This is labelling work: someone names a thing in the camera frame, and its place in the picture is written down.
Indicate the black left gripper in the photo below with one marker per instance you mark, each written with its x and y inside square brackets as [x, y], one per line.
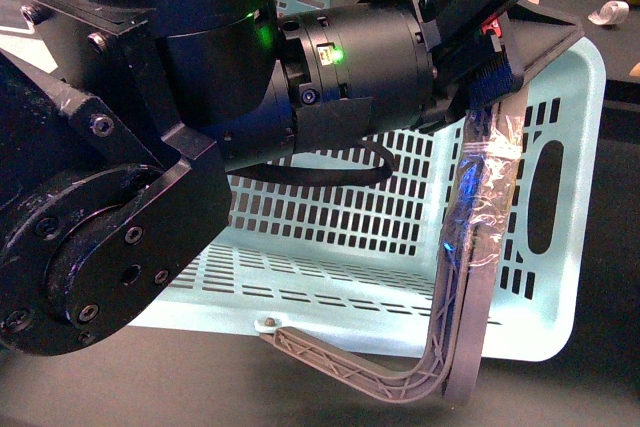
[482, 51]

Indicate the light blue plastic basket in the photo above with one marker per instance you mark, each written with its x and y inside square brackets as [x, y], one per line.
[360, 284]

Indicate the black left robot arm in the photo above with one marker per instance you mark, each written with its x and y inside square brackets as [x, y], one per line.
[114, 168]

